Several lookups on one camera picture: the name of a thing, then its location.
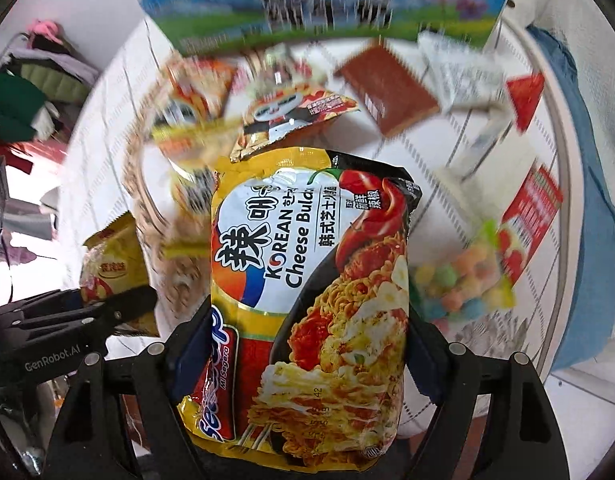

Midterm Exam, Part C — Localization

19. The yellow red snack packet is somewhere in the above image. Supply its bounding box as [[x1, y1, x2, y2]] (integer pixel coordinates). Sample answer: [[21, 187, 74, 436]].
[[80, 211, 158, 337]]

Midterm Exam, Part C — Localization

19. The Korean cheese noodle packet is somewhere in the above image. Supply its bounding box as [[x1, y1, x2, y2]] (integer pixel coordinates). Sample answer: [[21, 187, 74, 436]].
[[178, 148, 421, 472]]

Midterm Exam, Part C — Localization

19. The colourful candy ball bag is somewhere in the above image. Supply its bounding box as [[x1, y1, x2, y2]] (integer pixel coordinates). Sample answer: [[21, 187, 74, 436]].
[[411, 220, 516, 326]]

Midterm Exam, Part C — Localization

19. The brown sauce packet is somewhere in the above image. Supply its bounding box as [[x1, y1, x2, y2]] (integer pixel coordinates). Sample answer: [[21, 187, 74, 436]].
[[335, 41, 440, 138]]

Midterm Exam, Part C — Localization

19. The orange sunflower seed packet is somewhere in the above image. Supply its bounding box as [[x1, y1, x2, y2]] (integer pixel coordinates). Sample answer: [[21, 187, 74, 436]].
[[153, 56, 237, 127]]

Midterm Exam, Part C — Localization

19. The blue bed sheet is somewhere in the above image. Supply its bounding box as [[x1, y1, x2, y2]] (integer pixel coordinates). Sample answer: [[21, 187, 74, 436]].
[[527, 25, 615, 370]]

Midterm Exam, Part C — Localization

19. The white patterned quilt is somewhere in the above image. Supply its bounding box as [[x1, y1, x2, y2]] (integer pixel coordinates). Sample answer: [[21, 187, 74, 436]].
[[58, 18, 583, 377]]

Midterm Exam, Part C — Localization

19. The red white snack packet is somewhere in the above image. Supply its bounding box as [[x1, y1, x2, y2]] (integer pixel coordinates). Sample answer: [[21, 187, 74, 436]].
[[497, 162, 563, 285]]

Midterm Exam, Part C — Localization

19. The pile of clothes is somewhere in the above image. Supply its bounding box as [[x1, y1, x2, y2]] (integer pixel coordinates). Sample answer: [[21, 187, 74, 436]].
[[0, 29, 101, 271]]

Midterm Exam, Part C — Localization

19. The panda snack packet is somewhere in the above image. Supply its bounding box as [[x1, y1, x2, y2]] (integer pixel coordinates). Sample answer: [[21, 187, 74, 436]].
[[229, 84, 358, 162]]

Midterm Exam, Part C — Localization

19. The pink plush toy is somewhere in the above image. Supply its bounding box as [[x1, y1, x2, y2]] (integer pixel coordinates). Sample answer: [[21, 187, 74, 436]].
[[27, 20, 63, 44]]

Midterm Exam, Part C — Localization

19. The cream barcode snack packet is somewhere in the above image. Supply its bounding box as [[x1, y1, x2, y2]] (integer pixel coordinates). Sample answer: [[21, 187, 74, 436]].
[[435, 110, 513, 183]]

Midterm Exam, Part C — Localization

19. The green plum snack packet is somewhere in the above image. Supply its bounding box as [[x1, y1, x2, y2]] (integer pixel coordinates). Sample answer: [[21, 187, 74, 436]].
[[244, 44, 328, 98]]

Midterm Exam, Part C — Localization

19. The red triangular snack packet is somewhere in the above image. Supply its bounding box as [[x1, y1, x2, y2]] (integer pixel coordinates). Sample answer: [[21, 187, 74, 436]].
[[506, 73, 545, 133]]

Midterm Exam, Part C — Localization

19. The white labelled snack packet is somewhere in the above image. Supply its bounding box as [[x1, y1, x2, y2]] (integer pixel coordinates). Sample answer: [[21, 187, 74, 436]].
[[418, 30, 509, 113]]

